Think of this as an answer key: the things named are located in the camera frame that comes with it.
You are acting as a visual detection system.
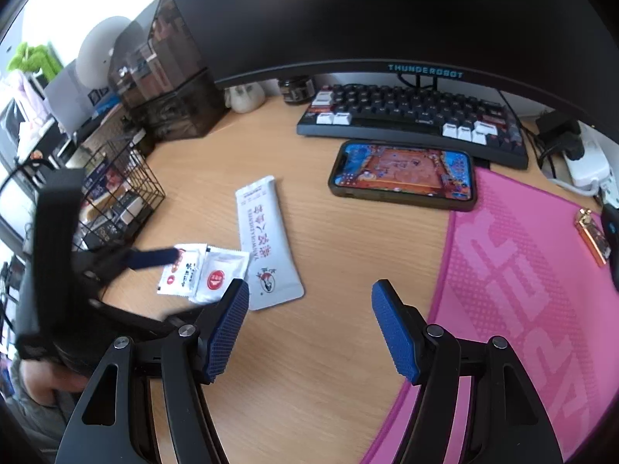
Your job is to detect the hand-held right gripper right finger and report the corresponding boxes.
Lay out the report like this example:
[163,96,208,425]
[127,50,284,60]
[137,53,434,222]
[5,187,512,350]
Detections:
[371,279,564,464]

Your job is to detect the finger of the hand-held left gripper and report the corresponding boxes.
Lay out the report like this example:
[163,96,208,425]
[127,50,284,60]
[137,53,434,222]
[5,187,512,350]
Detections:
[89,297,204,344]
[75,246,180,293]

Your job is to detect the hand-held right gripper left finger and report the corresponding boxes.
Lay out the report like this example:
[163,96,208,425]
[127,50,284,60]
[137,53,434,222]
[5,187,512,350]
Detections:
[55,278,251,464]

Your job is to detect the white sachet with pizza print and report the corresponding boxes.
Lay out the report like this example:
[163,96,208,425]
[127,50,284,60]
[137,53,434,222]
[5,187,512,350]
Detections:
[157,243,210,303]

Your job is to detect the white sachet with red circle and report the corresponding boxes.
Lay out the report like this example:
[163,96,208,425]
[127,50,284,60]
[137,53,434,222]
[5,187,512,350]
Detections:
[188,246,250,304]

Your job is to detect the black wire basket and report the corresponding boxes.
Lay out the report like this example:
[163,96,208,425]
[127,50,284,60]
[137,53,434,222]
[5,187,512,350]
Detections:
[0,138,166,262]

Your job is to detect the long white snack packet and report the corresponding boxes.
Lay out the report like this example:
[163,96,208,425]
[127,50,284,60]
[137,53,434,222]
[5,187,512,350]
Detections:
[234,175,305,311]

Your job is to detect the person's left hand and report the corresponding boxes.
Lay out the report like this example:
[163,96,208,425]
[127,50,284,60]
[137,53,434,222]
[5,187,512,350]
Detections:
[22,362,91,405]

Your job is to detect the pink desk mat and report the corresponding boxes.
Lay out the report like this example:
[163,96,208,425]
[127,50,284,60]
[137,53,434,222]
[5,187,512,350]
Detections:
[360,164,619,464]

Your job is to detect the dark acrylic storage drawers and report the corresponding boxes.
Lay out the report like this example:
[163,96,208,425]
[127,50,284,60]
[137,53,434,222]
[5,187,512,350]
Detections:
[109,0,230,142]

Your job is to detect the smartphone in dark case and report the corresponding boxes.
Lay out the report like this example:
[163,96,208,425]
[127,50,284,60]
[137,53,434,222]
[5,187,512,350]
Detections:
[328,139,479,212]

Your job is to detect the cream ceramic vase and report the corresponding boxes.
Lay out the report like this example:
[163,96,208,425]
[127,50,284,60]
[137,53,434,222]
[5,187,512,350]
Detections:
[224,82,267,113]

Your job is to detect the white round lamp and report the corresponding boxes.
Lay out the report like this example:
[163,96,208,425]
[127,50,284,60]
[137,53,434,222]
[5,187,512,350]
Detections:
[77,16,133,89]

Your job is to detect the green plush toy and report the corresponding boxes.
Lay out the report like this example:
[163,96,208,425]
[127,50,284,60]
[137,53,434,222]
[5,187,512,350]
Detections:
[7,41,63,78]

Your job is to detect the dark glass jar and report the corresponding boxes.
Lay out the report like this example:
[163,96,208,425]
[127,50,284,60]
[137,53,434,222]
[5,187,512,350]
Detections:
[279,76,316,106]

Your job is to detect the black keyboard with white keys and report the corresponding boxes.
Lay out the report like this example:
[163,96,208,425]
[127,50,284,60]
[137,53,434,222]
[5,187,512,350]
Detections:
[296,83,530,170]

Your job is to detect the black computer mouse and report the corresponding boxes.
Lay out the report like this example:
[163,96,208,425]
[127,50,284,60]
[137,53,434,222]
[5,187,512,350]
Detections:
[601,203,619,293]

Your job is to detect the white power strip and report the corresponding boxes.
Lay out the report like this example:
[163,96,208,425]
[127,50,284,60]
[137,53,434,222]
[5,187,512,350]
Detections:
[563,128,619,199]

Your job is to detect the black plug adapter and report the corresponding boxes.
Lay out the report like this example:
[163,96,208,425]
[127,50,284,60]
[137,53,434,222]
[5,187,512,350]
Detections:
[536,111,583,160]

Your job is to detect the black computer monitor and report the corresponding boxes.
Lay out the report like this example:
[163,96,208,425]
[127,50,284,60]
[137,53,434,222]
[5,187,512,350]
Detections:
[155,0,619,129]

